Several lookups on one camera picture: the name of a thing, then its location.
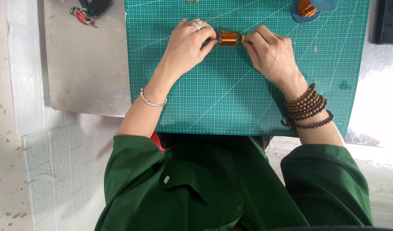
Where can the person's left hand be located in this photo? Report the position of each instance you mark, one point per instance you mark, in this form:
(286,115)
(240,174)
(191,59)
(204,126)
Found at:
(183,51)

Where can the person's right hand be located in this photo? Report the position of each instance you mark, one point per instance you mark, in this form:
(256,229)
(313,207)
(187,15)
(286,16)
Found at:
(275,57)

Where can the green cutting mat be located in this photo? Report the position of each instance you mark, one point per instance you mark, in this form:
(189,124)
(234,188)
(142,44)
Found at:
(215,96)

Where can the black undershirt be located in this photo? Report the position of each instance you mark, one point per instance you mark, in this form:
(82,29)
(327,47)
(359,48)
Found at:
(183,139)

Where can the red cloth piece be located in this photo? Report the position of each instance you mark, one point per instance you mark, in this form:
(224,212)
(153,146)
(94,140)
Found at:
(157,142)

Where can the black tool case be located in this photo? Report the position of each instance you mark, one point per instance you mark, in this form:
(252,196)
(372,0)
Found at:
(95,6)

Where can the black flat device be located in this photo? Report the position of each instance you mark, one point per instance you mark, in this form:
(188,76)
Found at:
(390,19)

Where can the green button shirt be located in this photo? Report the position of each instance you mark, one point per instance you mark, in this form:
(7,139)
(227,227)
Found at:
(199,192)

